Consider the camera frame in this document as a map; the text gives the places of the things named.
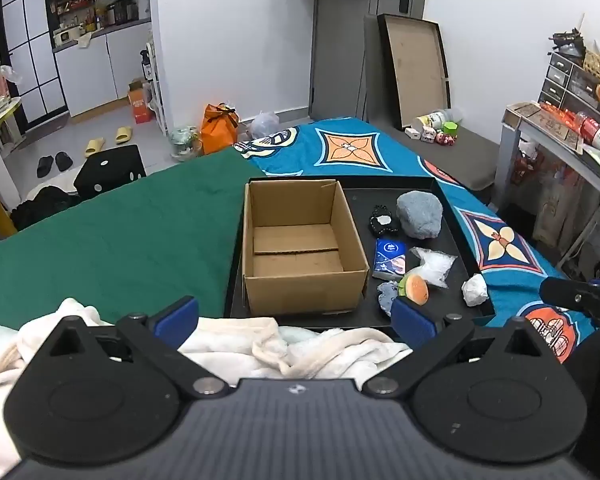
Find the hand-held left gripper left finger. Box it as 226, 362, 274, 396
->
42, 296, 231, 401

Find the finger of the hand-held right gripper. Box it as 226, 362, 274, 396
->
539, 276, 600, 321

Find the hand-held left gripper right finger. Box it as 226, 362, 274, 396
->
362, 296, 549, 401

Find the blue denim cloth scrap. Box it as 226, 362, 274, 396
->
377, 281, 406, 317

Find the clear plastic bag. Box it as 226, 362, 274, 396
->
410, 247, 458, 288

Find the blue tissue pack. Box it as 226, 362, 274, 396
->
372, 238, 407, 281

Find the white paper ball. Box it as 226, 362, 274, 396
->
461, 275, 488, 307

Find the black shallow tray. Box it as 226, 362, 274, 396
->
224, 176, 497, 331

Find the grey fluffy plush ball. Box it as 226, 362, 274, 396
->
396, 191, 444, 240

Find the brown cardboard box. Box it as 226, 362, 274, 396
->
242, 178, 371, 317

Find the white fleece blanket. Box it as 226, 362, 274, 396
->
0, 297, 413, 471

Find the beige bag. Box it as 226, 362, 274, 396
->
532, 180, 588, 248

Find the green bed sheet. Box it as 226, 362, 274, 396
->
0, 147, 251, 331

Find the black dice stool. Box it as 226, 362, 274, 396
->
75, 145, 147, 201

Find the red and white cup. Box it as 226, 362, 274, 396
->
577, 112, 600, 150

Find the grey desk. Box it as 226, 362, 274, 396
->
500, 101, 600, 286

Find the blue patterned bed sheet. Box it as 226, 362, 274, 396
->
232, 116, 598, 363

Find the glass jar with plant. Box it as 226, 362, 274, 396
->
170, 127, 203, 162

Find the dark clothes pile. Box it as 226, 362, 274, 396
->
10, 186, 81, 231

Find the orange gift bag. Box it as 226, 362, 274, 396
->
201, 103, 240, 156

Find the white plastic bag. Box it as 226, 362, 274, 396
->
250, 111, 280, 140

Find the grey drawer organizer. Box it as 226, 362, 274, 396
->
537, 51, 600, 110

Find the orange cardboard box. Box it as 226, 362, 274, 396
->
128, 80, 155, 124

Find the black framed wooden board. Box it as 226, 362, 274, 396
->
377, 13, 452, 131

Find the white kitchen cabinet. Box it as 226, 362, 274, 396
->
52, 17, 153, 117

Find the grey door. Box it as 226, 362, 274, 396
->
310, 0, 428, 122

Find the rice cooker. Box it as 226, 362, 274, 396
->
107, 0, 139, 26

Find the black framed glass door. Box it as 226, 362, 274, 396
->
0, 0, 70, 127

